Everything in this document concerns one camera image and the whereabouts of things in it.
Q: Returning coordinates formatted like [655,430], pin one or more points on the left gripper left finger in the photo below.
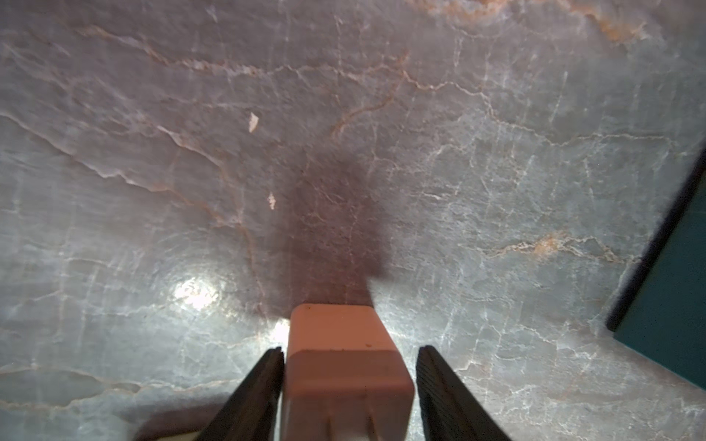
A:
[250,412]

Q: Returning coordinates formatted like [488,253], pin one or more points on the teal drawer cabinet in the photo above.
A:
[661,311]

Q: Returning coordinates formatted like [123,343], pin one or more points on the pink plug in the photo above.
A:
[344,379]

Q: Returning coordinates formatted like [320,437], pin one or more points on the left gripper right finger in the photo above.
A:
[449,411]

